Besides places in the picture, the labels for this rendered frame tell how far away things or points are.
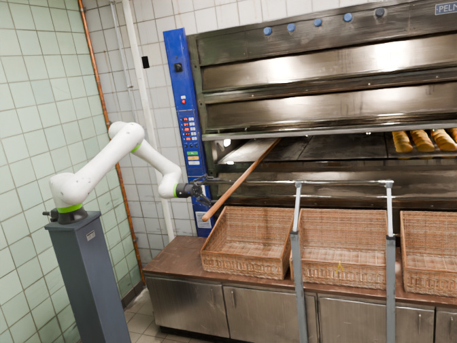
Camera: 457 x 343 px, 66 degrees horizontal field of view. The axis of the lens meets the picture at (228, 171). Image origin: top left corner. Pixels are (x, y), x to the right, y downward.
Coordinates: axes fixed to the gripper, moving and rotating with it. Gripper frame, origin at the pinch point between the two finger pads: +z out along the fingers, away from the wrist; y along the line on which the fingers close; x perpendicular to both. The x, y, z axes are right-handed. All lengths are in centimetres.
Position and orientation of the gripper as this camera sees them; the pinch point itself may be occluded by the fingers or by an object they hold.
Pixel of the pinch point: (219, 190)
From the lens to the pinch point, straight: 205.7
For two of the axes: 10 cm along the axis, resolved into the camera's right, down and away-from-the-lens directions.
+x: -3.4, 3.0, -8.9
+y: 1.2, 9.5, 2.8
